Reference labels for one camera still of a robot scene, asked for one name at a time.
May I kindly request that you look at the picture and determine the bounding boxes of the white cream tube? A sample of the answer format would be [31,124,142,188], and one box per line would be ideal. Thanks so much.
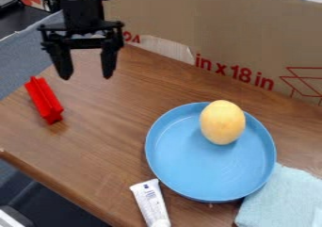
[130,179,171,227]

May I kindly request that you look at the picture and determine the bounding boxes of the blue round plate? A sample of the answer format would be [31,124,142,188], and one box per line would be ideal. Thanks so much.
[144,102,277,203]

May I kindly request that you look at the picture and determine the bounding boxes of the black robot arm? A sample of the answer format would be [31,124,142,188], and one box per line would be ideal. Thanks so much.
[37,0,124,80]

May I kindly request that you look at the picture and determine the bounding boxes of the yellow lemon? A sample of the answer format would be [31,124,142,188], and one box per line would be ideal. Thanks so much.
[200,100,246,145]

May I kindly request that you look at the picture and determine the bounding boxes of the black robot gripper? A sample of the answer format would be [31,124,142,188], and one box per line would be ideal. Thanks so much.
[37,0,124,80]

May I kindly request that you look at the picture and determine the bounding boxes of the brown cardboard box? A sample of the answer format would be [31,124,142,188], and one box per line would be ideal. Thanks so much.
[103,0,322,106]

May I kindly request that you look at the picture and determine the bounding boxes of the red plastic block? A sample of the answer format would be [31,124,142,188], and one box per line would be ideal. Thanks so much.
[25,76,64,124]

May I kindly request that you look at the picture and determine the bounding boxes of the light blue towel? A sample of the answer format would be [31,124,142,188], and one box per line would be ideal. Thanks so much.
[235,164,322,227]

